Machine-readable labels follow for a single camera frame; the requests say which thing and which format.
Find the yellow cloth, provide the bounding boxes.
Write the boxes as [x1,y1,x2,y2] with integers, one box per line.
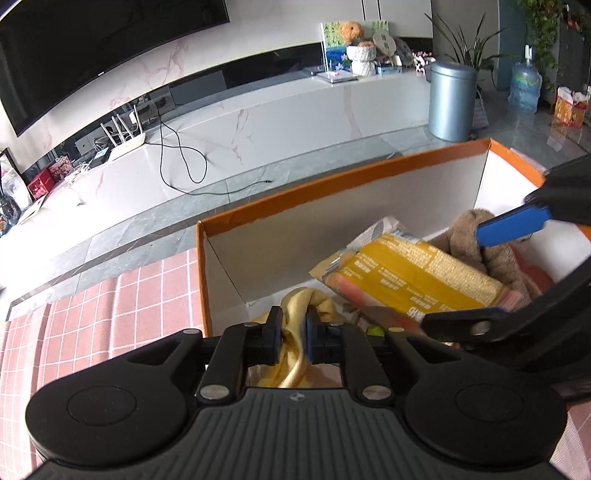
[254,286,352,388]

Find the black picture frame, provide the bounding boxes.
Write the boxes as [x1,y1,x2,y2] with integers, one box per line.
[0,148,33,213]

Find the grey metal trash can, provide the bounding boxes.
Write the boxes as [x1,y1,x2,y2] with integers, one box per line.
[424,60,478,142]

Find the pink checked tablecloth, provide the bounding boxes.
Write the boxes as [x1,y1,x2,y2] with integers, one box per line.
[0,247,591,478]

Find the closed laptop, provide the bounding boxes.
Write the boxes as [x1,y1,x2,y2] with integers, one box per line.
[302,67,358,85]

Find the long-leaf potted plant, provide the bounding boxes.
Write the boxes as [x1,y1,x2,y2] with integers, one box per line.
[425,11,513,79]

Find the green vine plant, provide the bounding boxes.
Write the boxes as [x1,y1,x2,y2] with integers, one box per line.
[517,0,561,90]

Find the yellow snack packet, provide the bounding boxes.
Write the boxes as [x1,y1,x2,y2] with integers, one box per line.
[308,215,527,330]

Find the dark grey cabinet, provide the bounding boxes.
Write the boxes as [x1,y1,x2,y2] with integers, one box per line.
[558,16,591,93]

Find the white television cabinet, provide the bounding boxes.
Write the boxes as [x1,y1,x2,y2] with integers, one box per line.
[0,69,432,241]

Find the red patterned box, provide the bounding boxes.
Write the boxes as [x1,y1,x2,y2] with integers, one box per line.
[48,154,75,183]

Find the teddy bear on white pot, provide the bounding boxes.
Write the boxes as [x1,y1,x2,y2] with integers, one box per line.
[320,19,389,70]

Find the white router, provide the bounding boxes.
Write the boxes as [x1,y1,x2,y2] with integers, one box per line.
[100,105,146,162]

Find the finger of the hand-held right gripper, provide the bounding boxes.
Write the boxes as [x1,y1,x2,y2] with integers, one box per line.
[477,154,591,248]
[421,270,591,345]

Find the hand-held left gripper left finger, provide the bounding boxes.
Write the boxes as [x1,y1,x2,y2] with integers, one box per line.
[111,306,284,403]

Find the woven bag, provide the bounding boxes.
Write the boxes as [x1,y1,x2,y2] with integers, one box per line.
[471,90,490,130]

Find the black cable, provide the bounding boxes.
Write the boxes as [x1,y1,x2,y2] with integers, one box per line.
[157,111,273,197]

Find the white papers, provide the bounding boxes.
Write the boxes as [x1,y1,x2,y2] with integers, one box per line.
[18,198,45,225]

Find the small white ornament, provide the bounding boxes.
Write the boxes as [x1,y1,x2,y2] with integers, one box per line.
[413,51,437,75]

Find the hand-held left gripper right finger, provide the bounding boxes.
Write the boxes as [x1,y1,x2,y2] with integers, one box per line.
[305,306,467,403]

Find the orange cardboard box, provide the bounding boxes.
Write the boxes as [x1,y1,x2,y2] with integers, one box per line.
[196,138,591,352]

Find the black curved television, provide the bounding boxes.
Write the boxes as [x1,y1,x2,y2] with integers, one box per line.
[0,0,230,138]

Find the brown teddy bear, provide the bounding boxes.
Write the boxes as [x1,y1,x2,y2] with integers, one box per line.
[337,21,363,47]

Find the brown plush toy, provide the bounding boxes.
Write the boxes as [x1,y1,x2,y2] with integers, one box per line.
[427,209,543,298]

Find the white ribbed pot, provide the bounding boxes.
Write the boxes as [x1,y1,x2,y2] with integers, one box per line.
[346,44,378,77]

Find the blue water bottle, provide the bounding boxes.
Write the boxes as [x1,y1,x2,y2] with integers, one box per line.
[508,44,543,114]

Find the round white fan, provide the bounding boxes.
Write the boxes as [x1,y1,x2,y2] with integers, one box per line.
[372,28,398,65]

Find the decorative plate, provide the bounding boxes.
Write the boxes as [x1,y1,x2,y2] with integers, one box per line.
[392,37,414,65]

